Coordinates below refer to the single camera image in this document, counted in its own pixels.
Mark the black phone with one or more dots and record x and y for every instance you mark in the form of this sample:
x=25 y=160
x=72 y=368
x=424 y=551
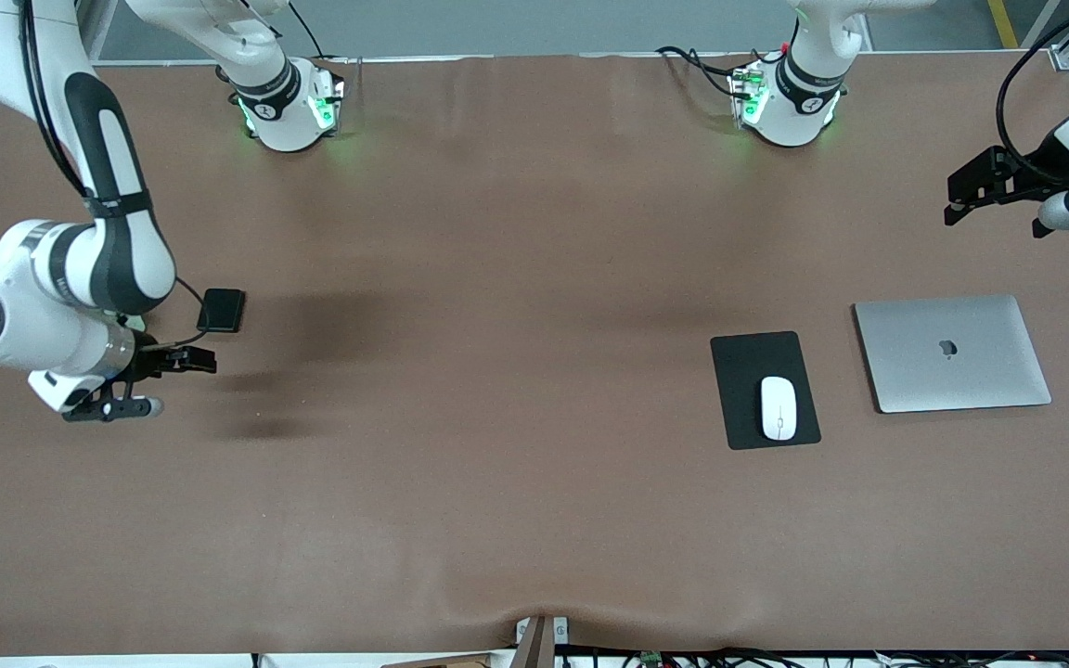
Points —
x=222 y=311

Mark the white computer mouse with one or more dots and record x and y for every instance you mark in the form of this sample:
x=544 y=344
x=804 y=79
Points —
x=779 y=408

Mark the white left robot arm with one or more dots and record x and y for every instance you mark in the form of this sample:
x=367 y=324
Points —
x=799 y=102

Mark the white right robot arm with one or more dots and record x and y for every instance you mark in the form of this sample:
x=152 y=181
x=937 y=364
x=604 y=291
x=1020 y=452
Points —
x=24 y=334

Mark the black mouse pad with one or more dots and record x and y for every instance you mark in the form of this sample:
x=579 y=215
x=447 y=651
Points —
x=739 y=371

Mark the silver closed laptop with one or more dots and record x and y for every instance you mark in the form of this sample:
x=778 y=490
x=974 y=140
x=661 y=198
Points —
x=961 y=371

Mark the brown table cover mat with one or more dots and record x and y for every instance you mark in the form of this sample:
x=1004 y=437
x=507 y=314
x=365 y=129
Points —
x=497 y=482

